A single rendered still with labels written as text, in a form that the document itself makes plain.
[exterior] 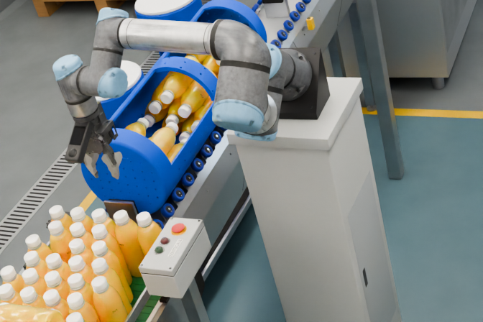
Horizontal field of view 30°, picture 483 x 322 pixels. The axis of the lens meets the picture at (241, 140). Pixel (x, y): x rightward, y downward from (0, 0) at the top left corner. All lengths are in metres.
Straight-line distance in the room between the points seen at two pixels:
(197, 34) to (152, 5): 1.79
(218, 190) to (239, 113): 0.98
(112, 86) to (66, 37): 4.26
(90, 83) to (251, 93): 0.45
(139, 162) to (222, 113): 0.66
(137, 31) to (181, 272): 0.63
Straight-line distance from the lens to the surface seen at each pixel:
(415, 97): 4.76
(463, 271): 3.71
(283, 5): 3.69
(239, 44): 2.02
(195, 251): 2.40
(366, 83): 4.61
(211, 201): 2.91
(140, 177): 2.65
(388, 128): 4.04
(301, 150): 2.58
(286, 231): 2.82
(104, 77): 2.22
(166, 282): 2.34
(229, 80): 2.01
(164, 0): 3.88
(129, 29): 2.20
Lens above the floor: 2.55
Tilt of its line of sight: 33 degrees down
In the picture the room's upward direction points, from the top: 16 degrees counter-clockwise
